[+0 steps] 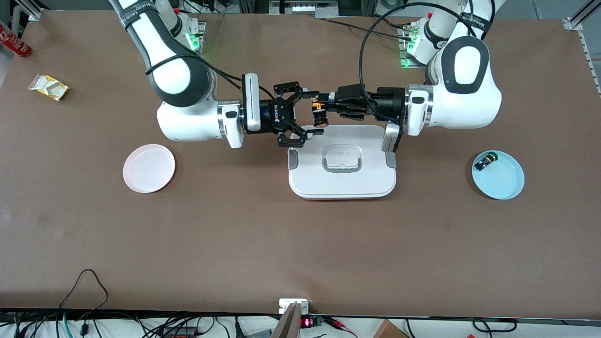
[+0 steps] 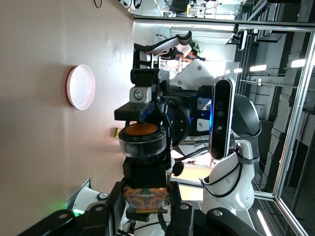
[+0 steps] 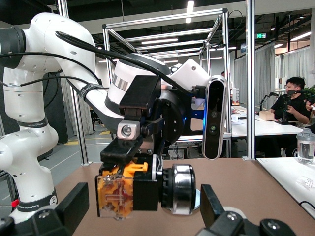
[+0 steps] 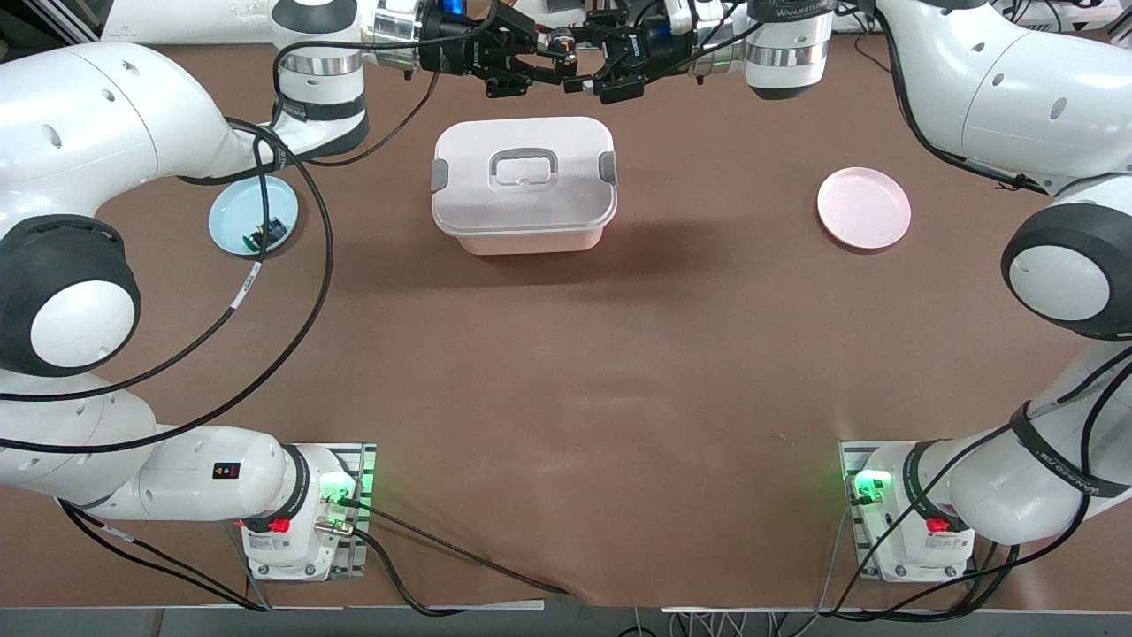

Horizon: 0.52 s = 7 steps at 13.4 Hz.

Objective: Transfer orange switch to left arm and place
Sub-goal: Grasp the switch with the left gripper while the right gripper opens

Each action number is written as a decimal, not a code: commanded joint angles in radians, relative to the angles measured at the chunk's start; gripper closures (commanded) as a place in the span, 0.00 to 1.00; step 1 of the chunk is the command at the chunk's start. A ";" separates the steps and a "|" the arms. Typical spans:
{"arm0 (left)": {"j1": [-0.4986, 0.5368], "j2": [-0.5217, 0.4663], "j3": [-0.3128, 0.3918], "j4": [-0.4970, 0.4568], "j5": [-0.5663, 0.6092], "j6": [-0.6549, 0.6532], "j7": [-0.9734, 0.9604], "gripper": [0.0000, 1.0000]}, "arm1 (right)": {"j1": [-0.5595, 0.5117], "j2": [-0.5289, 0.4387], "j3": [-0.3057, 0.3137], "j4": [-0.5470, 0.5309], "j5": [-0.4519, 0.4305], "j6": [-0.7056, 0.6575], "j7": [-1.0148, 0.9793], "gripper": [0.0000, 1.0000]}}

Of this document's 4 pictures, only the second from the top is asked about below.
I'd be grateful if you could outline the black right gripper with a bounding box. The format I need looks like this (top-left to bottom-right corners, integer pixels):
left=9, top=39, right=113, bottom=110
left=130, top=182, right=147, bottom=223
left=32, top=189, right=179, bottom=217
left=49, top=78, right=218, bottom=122
left=114, top=68, right=197, bottom=148

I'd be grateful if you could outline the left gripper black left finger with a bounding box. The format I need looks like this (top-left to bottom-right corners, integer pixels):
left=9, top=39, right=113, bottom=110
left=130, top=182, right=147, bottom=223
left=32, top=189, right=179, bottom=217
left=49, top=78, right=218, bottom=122
left=17, top=181, right=127, bottom=236

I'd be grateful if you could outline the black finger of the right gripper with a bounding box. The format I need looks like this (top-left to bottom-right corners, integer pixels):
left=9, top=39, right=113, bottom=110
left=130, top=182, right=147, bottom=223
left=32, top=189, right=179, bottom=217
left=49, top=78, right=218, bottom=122
left=126, top=210, right=151, bottom=222

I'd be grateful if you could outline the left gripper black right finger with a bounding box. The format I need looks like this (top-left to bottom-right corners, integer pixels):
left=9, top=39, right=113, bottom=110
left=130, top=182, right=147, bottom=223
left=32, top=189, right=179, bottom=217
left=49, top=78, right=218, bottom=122
left=167, top=181, right=266, bottom=236

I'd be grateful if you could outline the orange push button switch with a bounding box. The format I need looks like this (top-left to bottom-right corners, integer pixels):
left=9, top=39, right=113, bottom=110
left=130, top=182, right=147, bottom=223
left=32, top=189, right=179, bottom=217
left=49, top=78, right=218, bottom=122
left=118, top=122, right=172, bottom=216

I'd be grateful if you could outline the white round plate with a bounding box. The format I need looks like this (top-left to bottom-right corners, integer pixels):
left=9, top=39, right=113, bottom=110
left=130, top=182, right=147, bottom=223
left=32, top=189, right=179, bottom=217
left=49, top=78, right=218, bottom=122
left=66, top=64, right=96, bottom=111

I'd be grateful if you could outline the white and grey chair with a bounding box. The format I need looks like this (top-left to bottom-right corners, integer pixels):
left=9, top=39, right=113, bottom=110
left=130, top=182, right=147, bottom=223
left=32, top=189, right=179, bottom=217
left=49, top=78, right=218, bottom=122
left=134, top=30, right=193, bottom=70

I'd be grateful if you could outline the person in white shirt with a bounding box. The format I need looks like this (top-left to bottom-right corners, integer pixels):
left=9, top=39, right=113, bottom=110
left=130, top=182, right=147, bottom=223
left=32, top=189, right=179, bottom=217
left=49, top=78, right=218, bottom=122
left=169, top=43, right=206, bottom=63

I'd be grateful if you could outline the green potted plant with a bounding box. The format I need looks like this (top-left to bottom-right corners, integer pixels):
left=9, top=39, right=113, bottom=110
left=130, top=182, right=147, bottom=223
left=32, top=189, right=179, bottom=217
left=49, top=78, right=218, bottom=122
left=190, top=41, right=204, bottom=56

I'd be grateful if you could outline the white ceiling light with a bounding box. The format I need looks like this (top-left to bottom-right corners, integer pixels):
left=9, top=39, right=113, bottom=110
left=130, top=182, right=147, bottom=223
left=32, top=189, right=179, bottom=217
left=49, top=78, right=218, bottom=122
left=289, top=58, right=306, bottom=68
left=249, top=64, right=268, bottom=72

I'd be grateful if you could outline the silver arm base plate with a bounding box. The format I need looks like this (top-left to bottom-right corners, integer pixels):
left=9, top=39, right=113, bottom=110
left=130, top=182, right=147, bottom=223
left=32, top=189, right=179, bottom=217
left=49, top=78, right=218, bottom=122
left=64, top=178, right=91, bottom=211

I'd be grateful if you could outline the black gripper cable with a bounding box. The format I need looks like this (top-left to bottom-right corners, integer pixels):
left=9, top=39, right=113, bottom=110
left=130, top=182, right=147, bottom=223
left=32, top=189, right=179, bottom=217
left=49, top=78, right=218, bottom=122
left=172, top=122, right=262, bottom=199

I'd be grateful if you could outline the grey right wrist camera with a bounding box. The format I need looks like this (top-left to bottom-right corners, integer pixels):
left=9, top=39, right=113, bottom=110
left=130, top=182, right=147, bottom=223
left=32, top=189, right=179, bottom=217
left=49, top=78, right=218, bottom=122
left=208, top=75, right=236, bottom=161

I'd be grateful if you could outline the aluminium enclosure frame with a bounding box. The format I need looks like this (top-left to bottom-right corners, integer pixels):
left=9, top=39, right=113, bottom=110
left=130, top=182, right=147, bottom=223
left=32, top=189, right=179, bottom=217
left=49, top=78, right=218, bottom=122
left=132, top=14, right=315, bottom=236

